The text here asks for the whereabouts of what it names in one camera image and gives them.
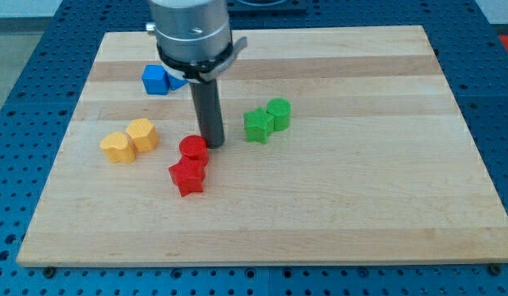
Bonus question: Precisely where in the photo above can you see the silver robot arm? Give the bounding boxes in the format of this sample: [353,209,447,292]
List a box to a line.
[148,0,232,63]

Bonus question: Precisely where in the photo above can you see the wooden board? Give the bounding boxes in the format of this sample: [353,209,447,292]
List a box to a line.
[16,25,508,267]

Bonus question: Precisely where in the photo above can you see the blue cube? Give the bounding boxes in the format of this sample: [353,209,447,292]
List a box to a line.
[141,65,169,95]

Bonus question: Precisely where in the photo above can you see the green star block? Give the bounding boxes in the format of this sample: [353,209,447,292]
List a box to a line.
[243,107,275,144]

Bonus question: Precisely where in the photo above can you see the green cylinder block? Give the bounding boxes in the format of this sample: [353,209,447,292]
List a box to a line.
[266,98,292,132]

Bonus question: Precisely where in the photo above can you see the red cylinder block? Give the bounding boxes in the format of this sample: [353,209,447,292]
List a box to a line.
[179,135,209,166]

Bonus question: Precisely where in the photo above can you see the red star block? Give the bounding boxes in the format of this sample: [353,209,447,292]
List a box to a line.
[169,157,206,197]

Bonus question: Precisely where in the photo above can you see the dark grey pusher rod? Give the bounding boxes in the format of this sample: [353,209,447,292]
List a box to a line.
[190,80,225,149]

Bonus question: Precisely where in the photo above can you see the blue triangular block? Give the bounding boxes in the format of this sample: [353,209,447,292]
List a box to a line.
[167,72,188,90]

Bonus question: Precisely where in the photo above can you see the yellow hexagon block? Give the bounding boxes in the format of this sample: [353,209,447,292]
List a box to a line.
[126,118,159,152]

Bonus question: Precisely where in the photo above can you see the yellow heart block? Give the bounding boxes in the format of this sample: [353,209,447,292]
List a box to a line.
[99,132,136,164]

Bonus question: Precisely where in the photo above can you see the black clamp with grey strap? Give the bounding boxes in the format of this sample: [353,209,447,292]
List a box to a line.
[156,36,248,83]

